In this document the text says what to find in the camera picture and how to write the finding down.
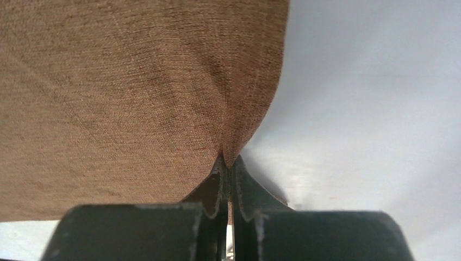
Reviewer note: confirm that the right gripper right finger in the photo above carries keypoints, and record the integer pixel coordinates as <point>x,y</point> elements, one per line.
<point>266,229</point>

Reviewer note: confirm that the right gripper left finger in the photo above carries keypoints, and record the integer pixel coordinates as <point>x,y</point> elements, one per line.
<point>192,229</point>

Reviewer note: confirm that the brown cloth napkin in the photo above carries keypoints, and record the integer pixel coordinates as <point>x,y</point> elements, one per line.
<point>128,101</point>

